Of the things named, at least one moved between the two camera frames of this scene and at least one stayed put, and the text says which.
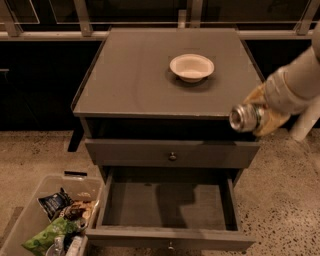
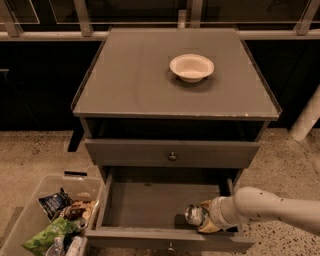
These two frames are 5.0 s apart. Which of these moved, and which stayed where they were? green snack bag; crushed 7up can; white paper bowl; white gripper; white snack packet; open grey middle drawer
Moved: white gripper; crushed 7up can
Stayed: white snack packet; white paper bowl; open grey middle drawer; green snack bag
